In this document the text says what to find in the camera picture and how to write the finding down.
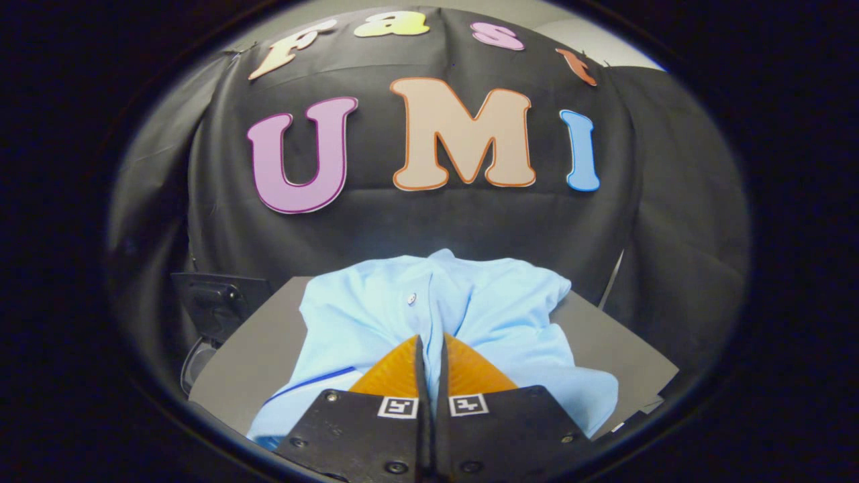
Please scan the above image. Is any black backdrop cloth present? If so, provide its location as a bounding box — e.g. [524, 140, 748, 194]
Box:
[107, 7, 751, 396]

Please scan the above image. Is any light blue shirt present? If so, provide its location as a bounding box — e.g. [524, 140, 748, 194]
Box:
[247, 248, 619, 450]

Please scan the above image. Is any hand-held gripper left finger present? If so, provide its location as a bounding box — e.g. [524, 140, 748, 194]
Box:
[275, 334, 434, 483]

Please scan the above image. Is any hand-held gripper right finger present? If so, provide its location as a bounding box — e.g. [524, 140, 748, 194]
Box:
[435, 333, 593, 483]

